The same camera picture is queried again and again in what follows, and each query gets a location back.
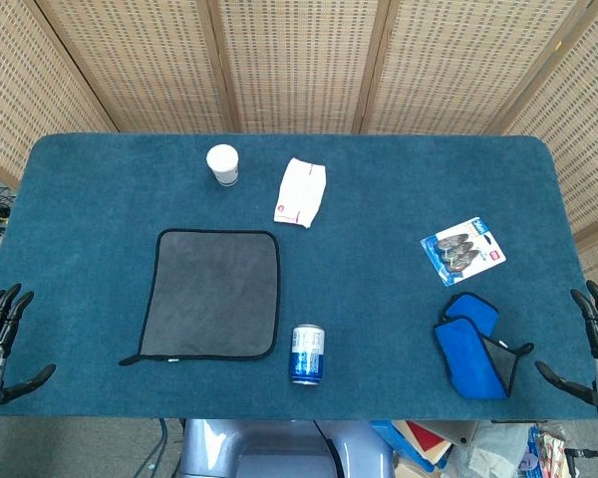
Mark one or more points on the green and grey cloth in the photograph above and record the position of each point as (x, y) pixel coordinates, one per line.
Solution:
(209, 294)

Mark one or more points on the colourful printed package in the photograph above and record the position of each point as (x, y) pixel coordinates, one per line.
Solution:
(553, 448)

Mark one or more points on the clear plastic bag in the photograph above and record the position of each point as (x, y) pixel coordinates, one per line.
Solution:
(498, 448)

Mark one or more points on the grey laptop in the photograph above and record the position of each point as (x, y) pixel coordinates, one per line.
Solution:
(461, 430)

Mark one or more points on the blue blister pack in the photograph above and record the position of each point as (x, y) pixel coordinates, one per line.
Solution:
(461, 251)

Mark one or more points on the red book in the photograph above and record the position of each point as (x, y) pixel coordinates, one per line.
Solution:
(423, 435)

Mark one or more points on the blue cardboard box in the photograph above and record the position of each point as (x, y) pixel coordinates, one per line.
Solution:
(386, 433)

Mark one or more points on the teal table cover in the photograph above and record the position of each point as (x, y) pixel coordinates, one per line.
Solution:
(379, 299)

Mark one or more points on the woven bamboo screen panel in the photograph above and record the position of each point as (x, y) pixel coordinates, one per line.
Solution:
(468, 65)
(578, 124)
(139, 65)
(30, 99)
(299, 65)

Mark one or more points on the blue-grey robot torso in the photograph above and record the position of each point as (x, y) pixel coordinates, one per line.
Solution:
(259, 448)

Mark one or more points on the blue white drink can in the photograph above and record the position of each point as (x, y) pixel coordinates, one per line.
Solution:
(308, 353)

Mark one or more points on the white paper cup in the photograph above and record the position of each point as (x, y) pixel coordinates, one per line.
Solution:
(222, 164)

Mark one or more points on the white tissue packet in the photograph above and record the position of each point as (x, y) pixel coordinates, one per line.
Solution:
(301, 194)

